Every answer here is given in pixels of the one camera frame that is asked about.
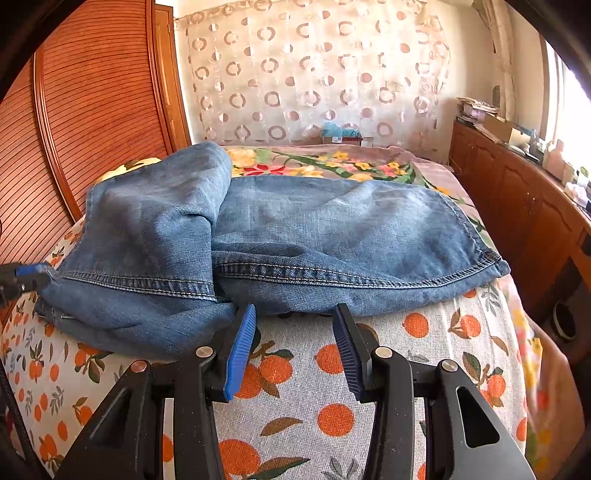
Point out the blue denim pants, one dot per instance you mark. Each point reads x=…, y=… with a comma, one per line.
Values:
x=277, y=230

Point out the pale plastic jug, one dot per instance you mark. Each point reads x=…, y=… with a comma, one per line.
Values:
x=554, y=157

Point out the window with wooden frame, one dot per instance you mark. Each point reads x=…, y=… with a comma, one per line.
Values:
x=570, y=101

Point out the long low wooden cabinet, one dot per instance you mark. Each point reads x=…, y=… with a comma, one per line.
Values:
x=517, y=203

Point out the pale patterned window curtain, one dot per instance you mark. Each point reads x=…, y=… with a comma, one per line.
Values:
x=501, y=55

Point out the sheer circle-patterned curtain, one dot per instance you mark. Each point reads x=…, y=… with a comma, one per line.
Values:
x=314, y=69

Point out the pink floral blanket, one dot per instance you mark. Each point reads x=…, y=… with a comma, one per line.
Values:
x=323, y=161

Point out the blue bag in box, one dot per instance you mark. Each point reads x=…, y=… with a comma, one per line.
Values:
x=339, y=134

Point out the stack of papers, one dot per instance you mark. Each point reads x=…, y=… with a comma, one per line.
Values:
x=475, y=110

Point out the open flat cardboard box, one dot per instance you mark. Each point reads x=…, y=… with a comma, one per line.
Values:
x=501, y=129

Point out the orange fruit print bed sheet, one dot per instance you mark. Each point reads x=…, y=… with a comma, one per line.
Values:
x=300, y=415

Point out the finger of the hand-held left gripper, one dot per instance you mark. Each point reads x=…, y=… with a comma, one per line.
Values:
x=21, y=285
x=30, y=270

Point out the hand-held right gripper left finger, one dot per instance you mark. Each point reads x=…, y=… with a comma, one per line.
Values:
x=240, y=353

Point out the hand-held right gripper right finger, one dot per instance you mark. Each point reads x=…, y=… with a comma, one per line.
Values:
x=348, y=353

